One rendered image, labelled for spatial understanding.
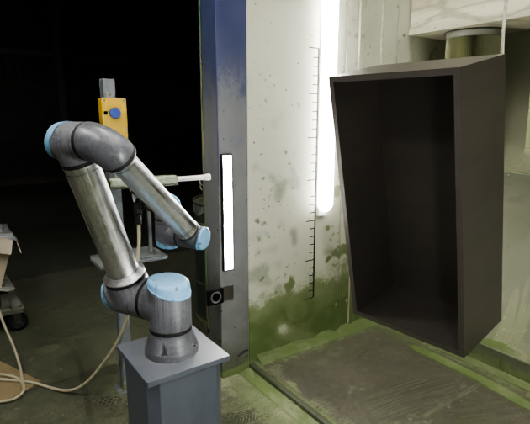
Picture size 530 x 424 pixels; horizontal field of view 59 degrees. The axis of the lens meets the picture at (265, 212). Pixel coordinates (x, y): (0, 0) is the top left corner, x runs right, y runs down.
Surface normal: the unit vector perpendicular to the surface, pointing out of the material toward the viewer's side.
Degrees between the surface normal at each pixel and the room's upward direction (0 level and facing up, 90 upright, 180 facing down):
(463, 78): 90
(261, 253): 90
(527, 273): 57
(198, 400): 90
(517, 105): 90
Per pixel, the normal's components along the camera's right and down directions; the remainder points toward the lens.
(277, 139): 0.57, 0.17
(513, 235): -0.69, -0.43
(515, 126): -0.82, 0.11
